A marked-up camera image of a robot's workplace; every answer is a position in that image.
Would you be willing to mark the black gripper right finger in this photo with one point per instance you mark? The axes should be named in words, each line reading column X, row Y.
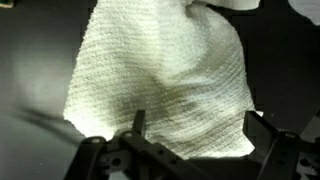
column 260, row 131

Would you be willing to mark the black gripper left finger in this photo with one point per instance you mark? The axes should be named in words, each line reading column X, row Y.
column 138, row 122

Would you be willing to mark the white knitted towel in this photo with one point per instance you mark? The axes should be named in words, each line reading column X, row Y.
column 160, row 76

